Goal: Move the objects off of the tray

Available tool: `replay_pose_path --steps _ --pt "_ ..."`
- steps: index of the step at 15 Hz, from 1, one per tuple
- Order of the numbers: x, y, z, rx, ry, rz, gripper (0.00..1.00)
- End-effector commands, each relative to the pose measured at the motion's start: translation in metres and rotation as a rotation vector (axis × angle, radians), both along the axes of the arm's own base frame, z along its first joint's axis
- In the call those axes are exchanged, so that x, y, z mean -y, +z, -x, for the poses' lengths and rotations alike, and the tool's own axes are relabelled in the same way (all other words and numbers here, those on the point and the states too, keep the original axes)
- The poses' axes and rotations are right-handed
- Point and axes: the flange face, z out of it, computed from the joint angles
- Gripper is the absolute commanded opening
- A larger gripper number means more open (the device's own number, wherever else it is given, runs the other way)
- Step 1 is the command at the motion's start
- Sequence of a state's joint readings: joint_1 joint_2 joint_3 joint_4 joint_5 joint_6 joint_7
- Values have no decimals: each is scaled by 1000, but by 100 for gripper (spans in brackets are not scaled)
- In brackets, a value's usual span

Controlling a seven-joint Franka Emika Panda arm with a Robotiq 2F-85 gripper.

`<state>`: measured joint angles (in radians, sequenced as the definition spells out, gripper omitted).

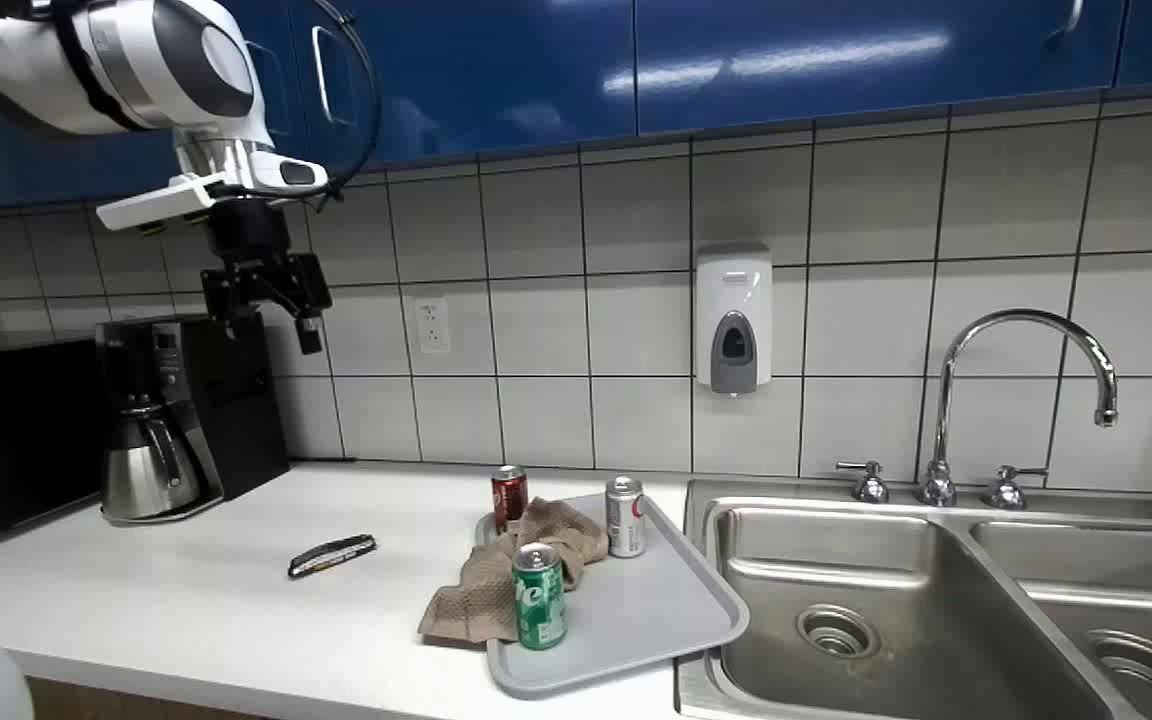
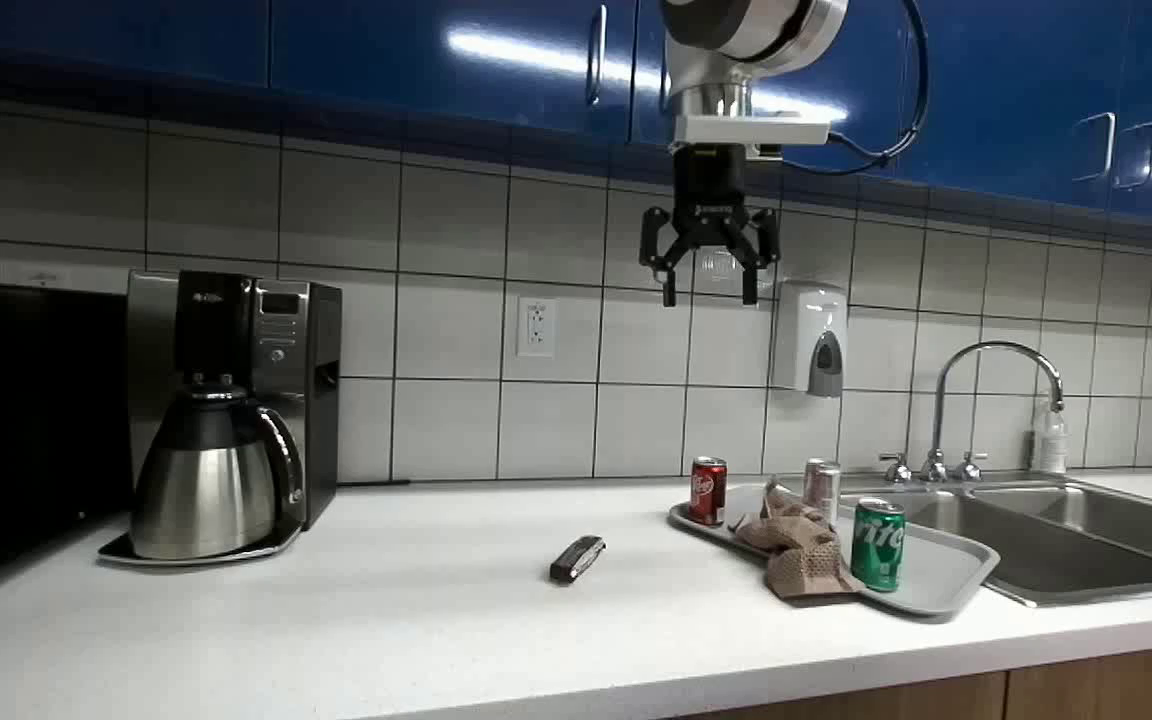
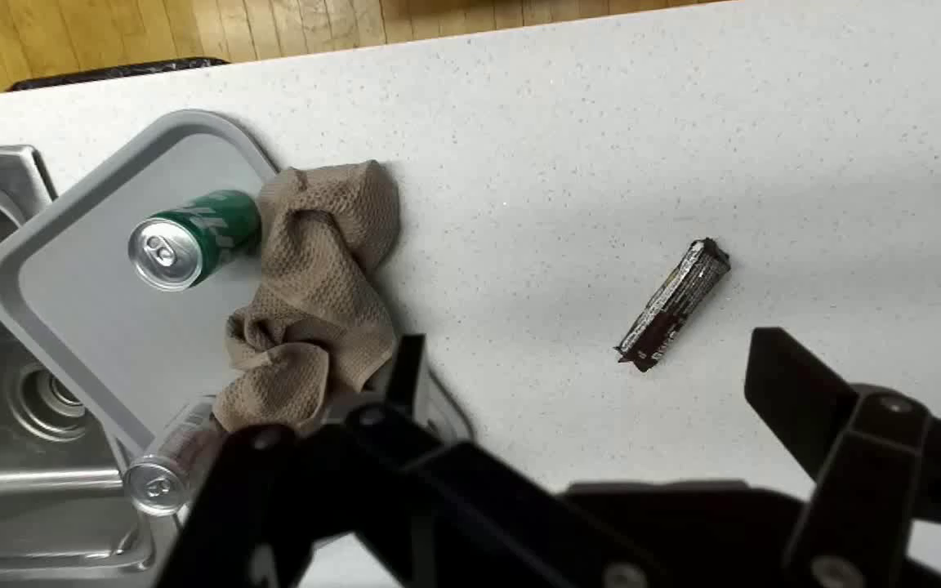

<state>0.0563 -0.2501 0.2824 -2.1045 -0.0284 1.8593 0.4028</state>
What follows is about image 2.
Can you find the chrome gooseneck faucet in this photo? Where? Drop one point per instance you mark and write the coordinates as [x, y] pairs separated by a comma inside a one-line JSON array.
[[988, 345]]

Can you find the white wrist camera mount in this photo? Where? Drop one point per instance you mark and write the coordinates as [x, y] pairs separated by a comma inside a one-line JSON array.
[[750, 131]]

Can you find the white wall outlet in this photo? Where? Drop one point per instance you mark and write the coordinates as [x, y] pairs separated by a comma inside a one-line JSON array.
[[538, 327]]

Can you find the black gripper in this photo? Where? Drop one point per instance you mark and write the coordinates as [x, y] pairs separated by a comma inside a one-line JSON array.
[[711, 183]]

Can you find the blue glossy upper cabinet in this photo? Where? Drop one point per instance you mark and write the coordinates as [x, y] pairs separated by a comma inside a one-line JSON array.
[[339, 55]]

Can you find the white wall soap dispenser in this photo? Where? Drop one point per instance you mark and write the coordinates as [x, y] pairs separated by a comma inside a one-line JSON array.
[[800, 327]]

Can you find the beige waffle cloth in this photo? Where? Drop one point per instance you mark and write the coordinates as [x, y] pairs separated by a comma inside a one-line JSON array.
[[798, 551]]

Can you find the black microwave oven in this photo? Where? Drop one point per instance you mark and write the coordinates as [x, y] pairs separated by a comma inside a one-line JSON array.
[[22, 427]]

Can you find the black steel coffee maker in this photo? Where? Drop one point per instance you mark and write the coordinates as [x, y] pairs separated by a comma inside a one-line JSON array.
[[291, 363]]

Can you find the red soda can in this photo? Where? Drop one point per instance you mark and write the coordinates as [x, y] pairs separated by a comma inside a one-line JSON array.
[[711, 489]]

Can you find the stainless steel double sink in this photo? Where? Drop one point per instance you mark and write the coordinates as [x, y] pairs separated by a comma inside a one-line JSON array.
[[1110, 532]]

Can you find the silver soda can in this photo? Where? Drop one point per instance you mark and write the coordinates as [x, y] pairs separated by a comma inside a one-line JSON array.
[[821, 489]]

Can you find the grey plastic tray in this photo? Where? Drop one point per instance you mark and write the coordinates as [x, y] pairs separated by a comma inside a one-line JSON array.
[[940, 564]]

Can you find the steel coffee carafe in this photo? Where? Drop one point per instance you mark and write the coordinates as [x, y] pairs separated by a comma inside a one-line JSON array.
[[210, 480]]

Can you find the green soda can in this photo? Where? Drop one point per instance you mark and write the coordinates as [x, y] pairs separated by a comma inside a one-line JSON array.
[[876, 545]]

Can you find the wooden lower cabinet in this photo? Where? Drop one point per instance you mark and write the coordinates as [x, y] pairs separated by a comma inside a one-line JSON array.
[[1083, 680]]

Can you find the white soap bottle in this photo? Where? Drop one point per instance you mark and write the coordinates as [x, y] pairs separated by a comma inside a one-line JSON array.
[[1045, 444]]

